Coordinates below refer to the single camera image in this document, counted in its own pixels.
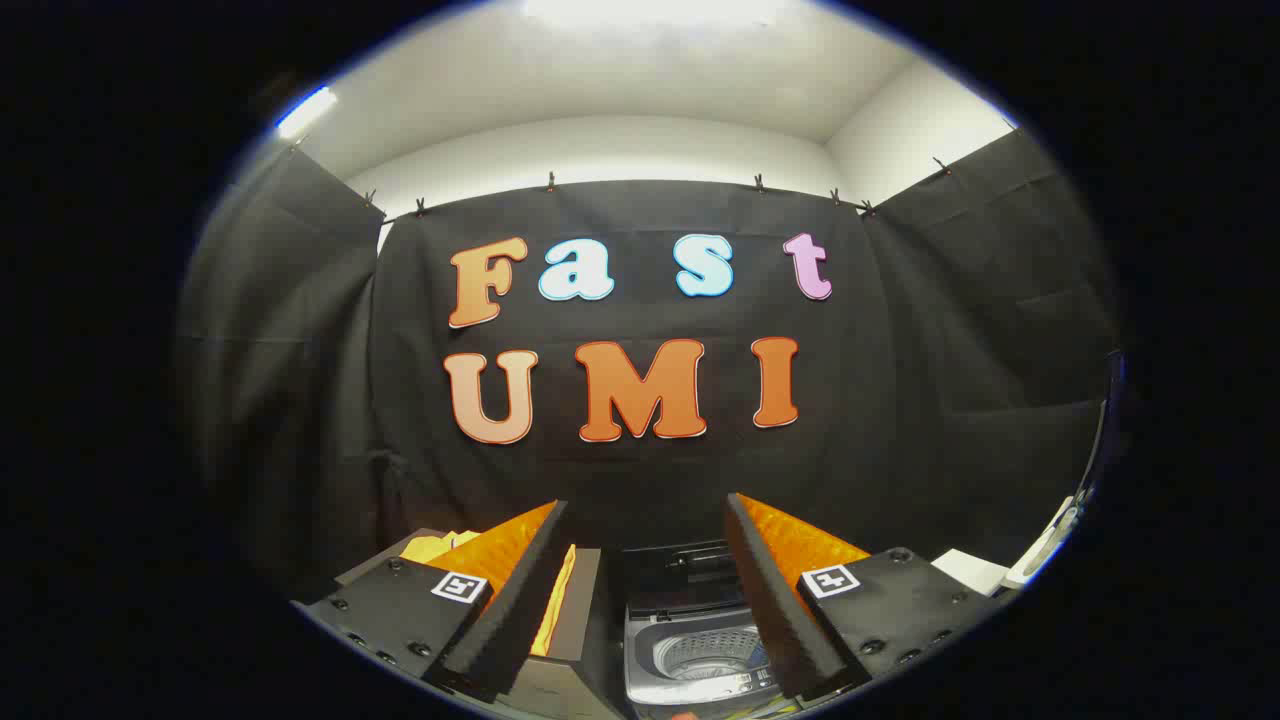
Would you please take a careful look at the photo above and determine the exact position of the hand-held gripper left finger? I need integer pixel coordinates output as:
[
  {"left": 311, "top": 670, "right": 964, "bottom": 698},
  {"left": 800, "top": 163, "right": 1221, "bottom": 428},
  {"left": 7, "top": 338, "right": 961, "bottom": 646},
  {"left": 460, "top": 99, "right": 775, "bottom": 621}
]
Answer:
[{"left": 295, "top": 500, "right": 571, "bottom": 703}]

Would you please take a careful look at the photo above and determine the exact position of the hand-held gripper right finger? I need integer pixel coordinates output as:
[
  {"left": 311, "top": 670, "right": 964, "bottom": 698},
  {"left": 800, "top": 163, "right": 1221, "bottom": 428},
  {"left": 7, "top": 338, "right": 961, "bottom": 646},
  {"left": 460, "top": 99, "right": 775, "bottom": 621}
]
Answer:
[{"left": 725, "top": 493, "right": 1003, "bottom": 706}]

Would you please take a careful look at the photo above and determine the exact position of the yellow polo shirt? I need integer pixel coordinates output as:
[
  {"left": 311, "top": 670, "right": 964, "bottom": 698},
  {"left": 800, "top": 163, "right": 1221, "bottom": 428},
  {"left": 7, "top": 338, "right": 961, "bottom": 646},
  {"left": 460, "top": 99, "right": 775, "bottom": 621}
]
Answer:
[{"left": 400, "top": 530, "right": 578, "bottom": 658}]

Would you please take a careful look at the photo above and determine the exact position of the grey washing machine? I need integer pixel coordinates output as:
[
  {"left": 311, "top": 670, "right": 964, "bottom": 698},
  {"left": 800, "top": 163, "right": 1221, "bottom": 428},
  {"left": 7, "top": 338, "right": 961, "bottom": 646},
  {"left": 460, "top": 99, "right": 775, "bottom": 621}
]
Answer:
[{"left": 620, "top": 540, "right": 801, "bottom": 717}]

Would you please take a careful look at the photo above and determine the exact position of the dark glass washing machine lid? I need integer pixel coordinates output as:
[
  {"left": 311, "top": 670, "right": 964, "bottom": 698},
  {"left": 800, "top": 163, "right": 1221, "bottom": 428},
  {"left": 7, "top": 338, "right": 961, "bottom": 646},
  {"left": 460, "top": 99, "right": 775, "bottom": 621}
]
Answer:
[{"left": 620, "top": 540, "right": 746, "bottom": 613}]

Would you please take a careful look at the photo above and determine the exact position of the grey side table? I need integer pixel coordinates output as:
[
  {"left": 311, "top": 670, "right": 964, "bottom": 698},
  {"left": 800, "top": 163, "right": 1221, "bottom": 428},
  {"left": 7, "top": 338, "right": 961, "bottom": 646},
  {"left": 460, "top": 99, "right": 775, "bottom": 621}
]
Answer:
[{"left": 335, "top": 528, "right": 626, "bottom": 720}]

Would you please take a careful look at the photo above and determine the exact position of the white flat panel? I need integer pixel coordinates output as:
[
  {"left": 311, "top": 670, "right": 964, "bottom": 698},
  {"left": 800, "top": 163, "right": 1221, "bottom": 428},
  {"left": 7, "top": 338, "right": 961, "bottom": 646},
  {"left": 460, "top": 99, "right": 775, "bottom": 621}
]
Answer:
[{"left": 930, "top": 548, "right": 1011, "bottom": 597}]

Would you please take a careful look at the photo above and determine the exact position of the white plastic object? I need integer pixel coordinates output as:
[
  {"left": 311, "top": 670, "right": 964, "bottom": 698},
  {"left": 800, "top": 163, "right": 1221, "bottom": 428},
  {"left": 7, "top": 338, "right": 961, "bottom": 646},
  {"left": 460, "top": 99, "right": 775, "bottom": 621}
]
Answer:
[{"left": 1003, "top": 495, "right": 1083, "bottom": 591}]

